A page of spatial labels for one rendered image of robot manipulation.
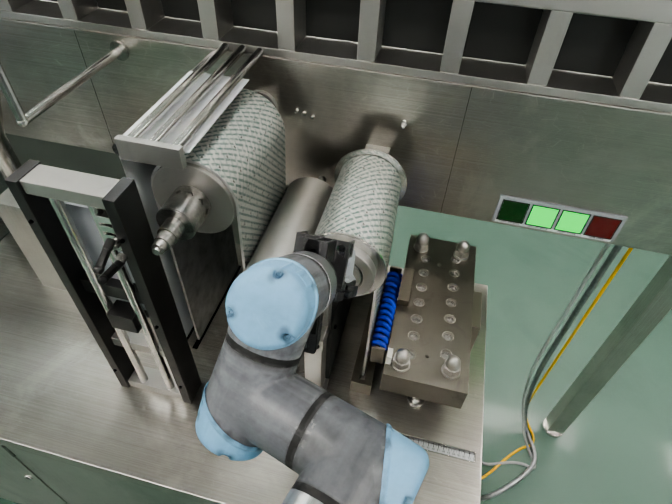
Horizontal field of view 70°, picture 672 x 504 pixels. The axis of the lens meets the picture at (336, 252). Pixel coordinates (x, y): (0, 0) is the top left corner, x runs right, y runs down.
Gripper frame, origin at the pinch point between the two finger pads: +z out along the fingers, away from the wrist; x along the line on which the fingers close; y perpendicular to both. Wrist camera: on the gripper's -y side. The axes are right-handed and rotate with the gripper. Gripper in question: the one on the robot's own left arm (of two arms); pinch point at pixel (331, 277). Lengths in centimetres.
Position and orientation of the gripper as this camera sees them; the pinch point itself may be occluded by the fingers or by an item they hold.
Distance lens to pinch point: 75.2
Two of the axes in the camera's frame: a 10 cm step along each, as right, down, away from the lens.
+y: 1.8, -9.8, -1.1
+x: -9.7, -1.9, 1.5
